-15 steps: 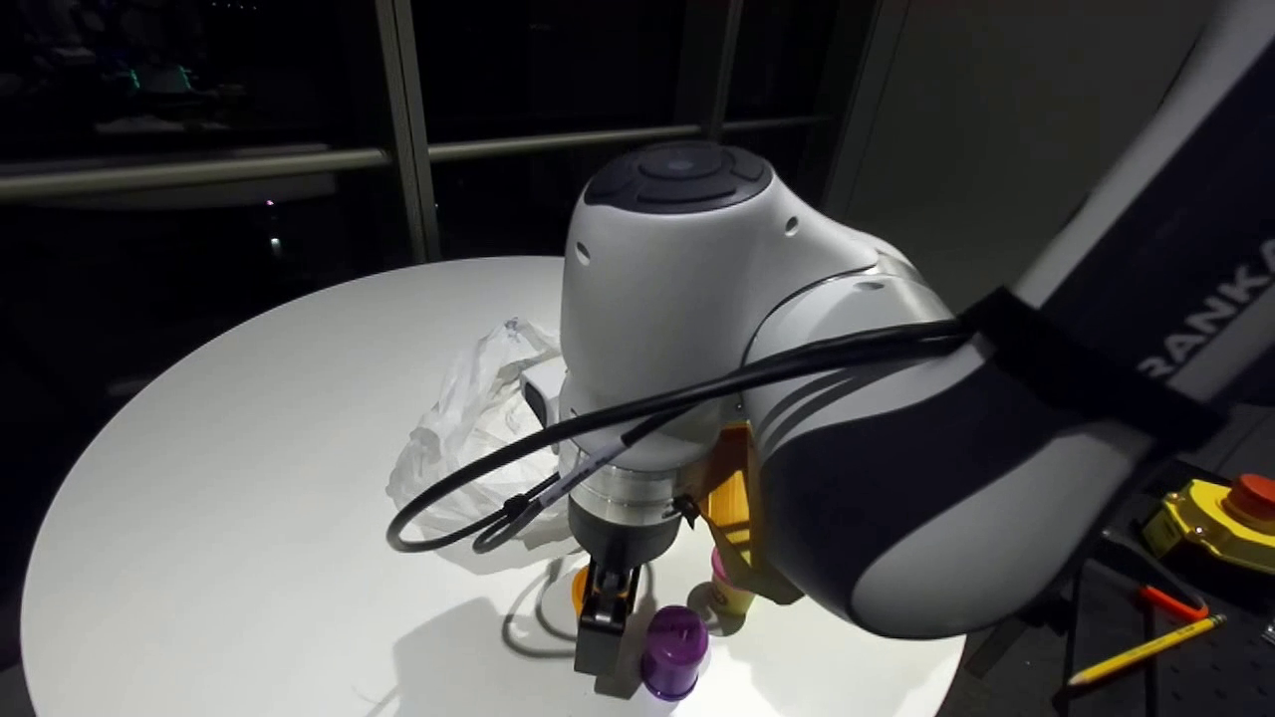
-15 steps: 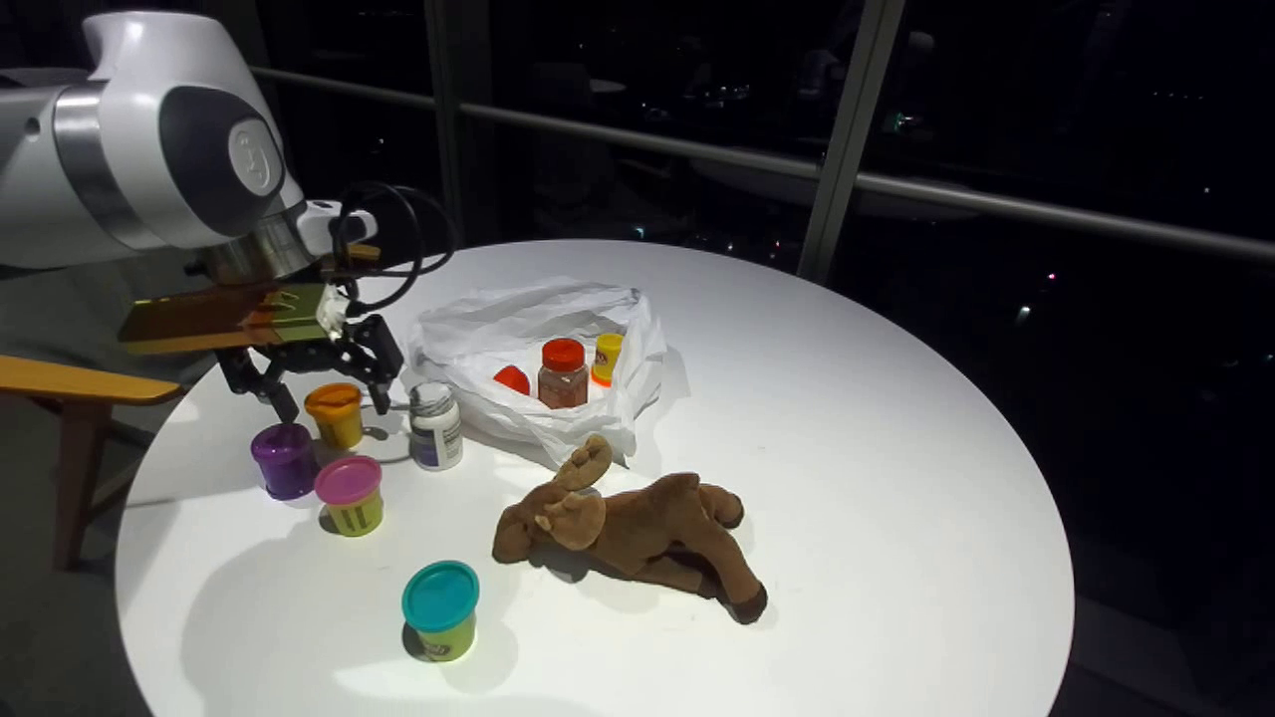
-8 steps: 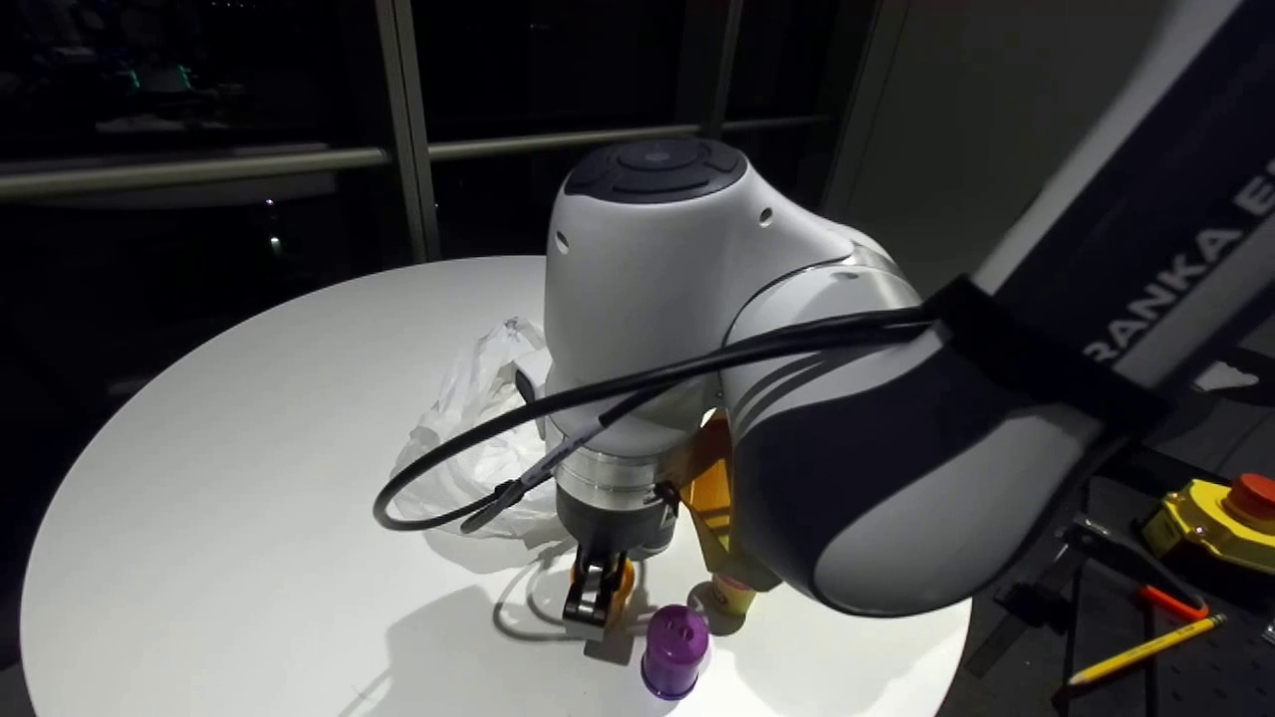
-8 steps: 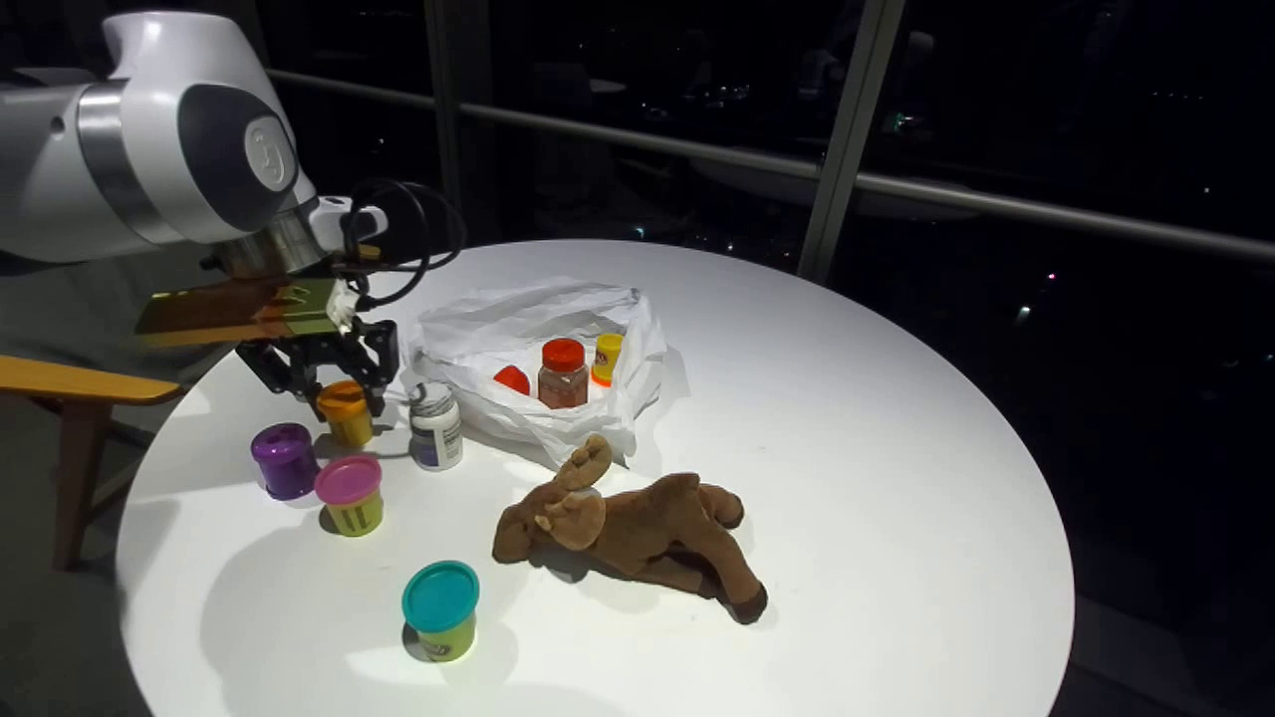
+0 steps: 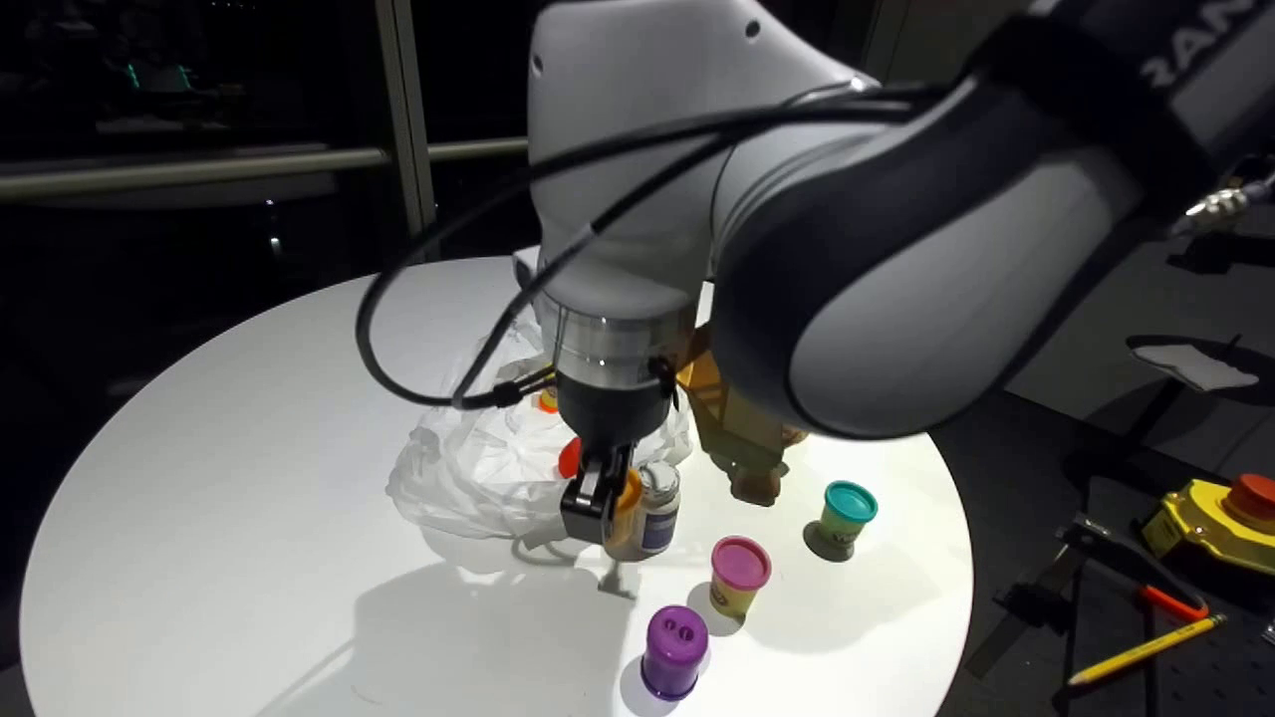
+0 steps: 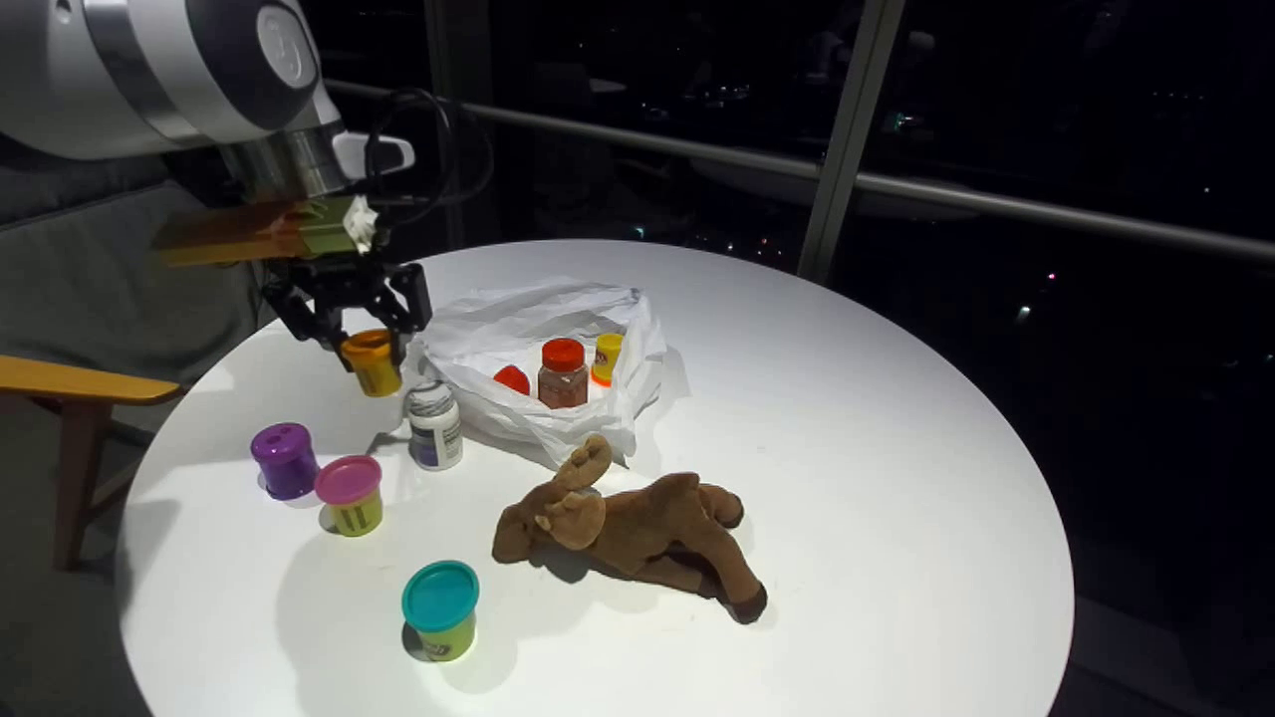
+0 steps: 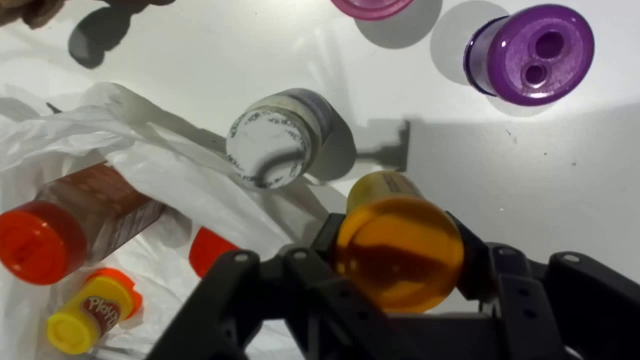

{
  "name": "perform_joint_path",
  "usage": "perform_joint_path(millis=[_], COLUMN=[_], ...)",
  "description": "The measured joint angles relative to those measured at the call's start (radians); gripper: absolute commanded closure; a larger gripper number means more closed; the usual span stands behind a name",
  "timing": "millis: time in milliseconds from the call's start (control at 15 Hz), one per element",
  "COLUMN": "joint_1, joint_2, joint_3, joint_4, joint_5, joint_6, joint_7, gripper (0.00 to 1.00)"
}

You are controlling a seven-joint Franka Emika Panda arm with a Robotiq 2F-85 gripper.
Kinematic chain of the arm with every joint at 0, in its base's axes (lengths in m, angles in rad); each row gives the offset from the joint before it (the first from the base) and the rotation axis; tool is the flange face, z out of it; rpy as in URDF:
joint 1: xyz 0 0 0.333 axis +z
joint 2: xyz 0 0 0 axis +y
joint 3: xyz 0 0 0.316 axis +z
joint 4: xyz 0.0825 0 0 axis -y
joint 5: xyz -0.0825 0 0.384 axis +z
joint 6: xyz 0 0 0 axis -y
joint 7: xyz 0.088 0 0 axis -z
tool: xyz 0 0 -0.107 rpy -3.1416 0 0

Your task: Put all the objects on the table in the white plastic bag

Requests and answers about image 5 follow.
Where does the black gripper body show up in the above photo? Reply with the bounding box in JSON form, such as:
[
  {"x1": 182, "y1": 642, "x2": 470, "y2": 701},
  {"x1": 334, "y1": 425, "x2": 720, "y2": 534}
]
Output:
[{"x1": 548, "y1": 372, "x2": 676, "y2": 469}]

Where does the grey metal window railing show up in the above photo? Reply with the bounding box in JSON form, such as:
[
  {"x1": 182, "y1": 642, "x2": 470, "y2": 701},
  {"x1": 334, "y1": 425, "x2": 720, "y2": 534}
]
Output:
[{"x1": 0, "y1": 131, "x2": 535, "y2": 208}]

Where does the brown plush animal toy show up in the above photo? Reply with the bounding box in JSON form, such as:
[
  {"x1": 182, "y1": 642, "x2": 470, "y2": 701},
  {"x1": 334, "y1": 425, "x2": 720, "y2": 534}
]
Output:
[{"x1": 676, "y1": 333, "x2": 811, "y2": 510}]

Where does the purple dough can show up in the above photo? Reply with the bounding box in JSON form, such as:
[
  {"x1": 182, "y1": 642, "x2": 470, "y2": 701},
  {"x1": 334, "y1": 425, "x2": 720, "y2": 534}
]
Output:
[{"x1": 637, "y1": 601, "x2": 714, "y2": 706}]

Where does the pink lid dough can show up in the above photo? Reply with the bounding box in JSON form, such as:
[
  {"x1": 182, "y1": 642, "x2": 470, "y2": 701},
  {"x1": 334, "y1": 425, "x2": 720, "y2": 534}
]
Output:
[{"x1": 704, "y1": 534, "x2": 778, "y2": 627}]

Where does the white lid small jar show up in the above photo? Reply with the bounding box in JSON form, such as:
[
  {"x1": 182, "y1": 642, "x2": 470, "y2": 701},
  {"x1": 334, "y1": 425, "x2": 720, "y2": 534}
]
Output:
[{"x1": 637, "y1": 457, "x2": 686, "y2": 559}]

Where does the grey window post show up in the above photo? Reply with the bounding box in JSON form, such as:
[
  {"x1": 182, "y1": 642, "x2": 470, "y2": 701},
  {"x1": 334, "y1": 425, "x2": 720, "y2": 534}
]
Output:
[{"x1": 372, "y1": 0, "x2": 447, "y2": 267}]

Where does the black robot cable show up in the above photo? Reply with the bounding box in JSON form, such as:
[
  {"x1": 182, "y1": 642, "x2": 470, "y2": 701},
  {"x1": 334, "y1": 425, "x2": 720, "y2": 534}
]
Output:
[{"x1": 349, "y1": 76, "x2": 959, "y2": 415}]

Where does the white plastic bag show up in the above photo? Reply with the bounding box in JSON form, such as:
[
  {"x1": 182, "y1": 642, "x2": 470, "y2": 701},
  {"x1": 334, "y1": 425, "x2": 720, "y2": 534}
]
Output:
[{"x1": 384, "y1": 316, "x2": 696, "y2": 573}]

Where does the teal lid dough can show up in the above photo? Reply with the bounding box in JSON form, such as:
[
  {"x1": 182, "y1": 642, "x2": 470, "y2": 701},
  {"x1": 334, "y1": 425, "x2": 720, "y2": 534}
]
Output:
[{"x1": 805, "y1": 477, "x2": 886, "y2": 563}]

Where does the yellow pencil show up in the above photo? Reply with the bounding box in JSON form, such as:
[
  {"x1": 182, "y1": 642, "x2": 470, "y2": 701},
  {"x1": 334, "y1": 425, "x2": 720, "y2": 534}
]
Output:
[{"x1": 1062, "y1": 608, "x2": 1227, "y2": 693}]

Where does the yellow emergency stop button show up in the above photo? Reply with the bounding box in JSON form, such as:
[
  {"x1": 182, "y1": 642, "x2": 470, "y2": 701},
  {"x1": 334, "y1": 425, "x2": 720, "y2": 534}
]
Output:
[{"x1": 1141, "y1": 469, "x2": 1275, "y2": 577}]

